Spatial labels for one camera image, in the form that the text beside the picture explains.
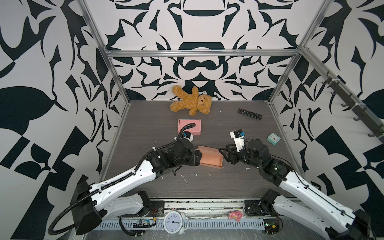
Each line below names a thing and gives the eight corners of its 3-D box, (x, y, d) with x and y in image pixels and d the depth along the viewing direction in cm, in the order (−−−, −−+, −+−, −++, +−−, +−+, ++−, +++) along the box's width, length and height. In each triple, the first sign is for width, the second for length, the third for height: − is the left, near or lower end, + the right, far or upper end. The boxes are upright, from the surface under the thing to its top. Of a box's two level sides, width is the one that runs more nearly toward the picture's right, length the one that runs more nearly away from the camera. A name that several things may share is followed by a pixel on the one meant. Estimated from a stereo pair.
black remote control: (236, 112, 117) (237, 109, 115) (237, 110, 119) (238, 107, 116) (260, 120, 113) (262, 117, 110) (261, 118, 114) (262, 115, 111)
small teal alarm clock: (274, 145, 99) (276, 143, 97) (265, 138, 103) (267, 136, 100) (279, 140, 102) (281, 138, 99) (270, 134, 105) (272, 131, 102)
